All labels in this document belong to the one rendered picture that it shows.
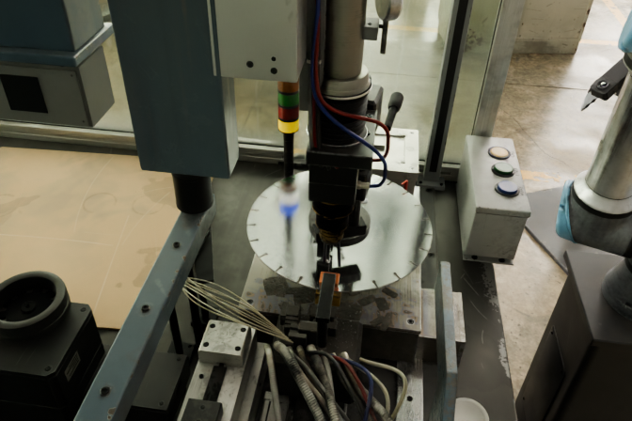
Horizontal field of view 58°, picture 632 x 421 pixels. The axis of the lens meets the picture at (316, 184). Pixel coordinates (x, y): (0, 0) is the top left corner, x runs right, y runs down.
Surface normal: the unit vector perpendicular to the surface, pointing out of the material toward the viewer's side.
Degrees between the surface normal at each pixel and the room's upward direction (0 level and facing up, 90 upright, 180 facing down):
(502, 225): 90
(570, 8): 90
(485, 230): 90
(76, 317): 0
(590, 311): 0
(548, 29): 89
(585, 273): 0
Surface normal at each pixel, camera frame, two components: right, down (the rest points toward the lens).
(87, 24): 0.99, 0.10
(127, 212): 0.03, -0.80
